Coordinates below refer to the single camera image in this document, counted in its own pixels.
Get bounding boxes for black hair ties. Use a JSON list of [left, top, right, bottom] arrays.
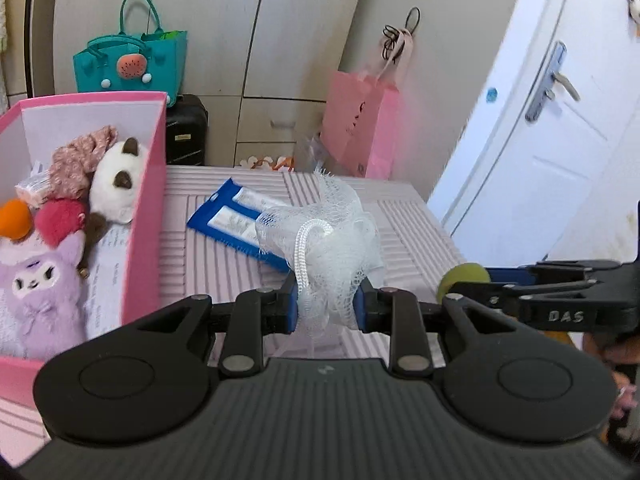
[[381, 7, 422, 61]]

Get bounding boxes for red pompom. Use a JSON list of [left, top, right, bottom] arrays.
[[34, 197, 91, 250]]

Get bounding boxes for white mesh bath pouf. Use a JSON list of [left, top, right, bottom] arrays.
[[255, 170, 385, 345]]

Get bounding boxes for silver door handle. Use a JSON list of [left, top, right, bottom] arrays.
[[525, 42, 582, 122]]

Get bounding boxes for white cat plush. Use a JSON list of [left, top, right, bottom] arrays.
[[80, 137, 150, 261]]

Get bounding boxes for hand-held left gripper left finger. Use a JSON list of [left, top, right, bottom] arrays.
[[135, 284, 300, 380]]

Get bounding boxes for green tennis ball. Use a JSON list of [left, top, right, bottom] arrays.
[[437, 263, 492, 304]]

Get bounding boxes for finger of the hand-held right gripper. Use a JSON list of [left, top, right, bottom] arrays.
[[440, 280, 591, 313], [487, 260, 623, 287]]

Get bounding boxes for floral pink scrunchie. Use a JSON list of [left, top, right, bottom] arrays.
[[50, 125, 119, 201]]

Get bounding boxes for person's right hand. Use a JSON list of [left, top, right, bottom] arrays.
[[584, 332, 640, 413]]

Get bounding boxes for clear plastic bag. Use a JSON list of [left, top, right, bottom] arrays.
[[294, 130, 328, 173]]

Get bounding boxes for orange pompom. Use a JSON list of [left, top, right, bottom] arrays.
[[0, 199, 34, 241]]

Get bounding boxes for white door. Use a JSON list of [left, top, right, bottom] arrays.
[[427, 0, 640, 263]]

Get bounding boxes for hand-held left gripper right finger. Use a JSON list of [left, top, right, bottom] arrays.
[[352, 279, 518, 380]]

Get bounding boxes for blue wet wipes packet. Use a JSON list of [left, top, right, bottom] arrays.
[[186, 177, 292, 273]]

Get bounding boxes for striped pink bed sheet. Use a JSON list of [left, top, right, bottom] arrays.
[[0, 165, 470, 467]]

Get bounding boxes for pink paper bag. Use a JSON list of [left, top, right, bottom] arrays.
[[319, 57, 401, 180]]

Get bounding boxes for purple plush toy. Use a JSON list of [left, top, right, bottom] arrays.
[[0, 232, 89, 359]]

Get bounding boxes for teal felt handbag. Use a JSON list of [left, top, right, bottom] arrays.
[[72, 0, 188, 109]]

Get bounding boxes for pink storage box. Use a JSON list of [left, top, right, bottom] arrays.
[[0, 91, 168, 407]]

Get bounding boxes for white tissue packet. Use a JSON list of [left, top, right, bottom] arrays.
[[15, 160, 57, 207]]

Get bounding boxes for black suitcase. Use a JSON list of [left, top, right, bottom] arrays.
[[165, 93, 210, 167]]

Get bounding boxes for white wardrobe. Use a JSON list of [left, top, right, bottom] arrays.
[[52, 0, 373, 167]]

